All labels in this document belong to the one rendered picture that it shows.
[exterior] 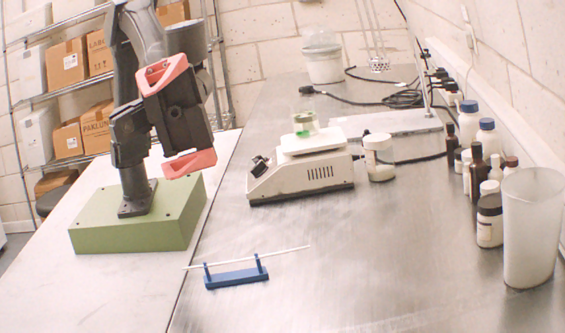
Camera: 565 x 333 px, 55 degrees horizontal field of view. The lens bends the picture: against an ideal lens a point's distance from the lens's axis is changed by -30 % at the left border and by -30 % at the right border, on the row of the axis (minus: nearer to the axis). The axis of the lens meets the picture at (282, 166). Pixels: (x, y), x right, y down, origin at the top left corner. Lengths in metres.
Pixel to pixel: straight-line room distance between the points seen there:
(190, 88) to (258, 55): 3.00
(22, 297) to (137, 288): 0.28
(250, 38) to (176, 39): 2.92
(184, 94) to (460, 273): 0.46
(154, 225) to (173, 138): 0.41
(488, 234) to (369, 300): 0.22
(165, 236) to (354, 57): 2.67
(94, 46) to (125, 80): 2.43
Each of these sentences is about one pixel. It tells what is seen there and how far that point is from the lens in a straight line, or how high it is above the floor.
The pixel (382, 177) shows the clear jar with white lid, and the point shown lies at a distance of 1.41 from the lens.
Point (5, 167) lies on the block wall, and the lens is 4.57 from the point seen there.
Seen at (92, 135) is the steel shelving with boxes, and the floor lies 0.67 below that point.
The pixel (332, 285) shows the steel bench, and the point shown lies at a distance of 1.04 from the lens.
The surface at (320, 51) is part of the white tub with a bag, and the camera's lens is 2.33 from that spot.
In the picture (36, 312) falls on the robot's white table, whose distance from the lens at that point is 1.13.
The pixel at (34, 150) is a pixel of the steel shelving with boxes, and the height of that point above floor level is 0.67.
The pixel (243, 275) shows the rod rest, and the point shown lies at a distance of 1.10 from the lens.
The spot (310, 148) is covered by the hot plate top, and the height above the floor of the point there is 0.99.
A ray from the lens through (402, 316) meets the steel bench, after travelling 0.91.
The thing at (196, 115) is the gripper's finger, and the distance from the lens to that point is 0.83.
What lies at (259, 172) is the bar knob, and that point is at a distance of 1.42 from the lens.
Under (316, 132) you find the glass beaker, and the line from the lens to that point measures 1.44.
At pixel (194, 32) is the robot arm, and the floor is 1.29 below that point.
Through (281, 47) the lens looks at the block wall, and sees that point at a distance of 3.81.
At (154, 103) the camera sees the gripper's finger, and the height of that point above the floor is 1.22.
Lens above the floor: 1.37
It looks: 17 degrees down
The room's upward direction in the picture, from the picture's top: 10 degrees counter-clockwise
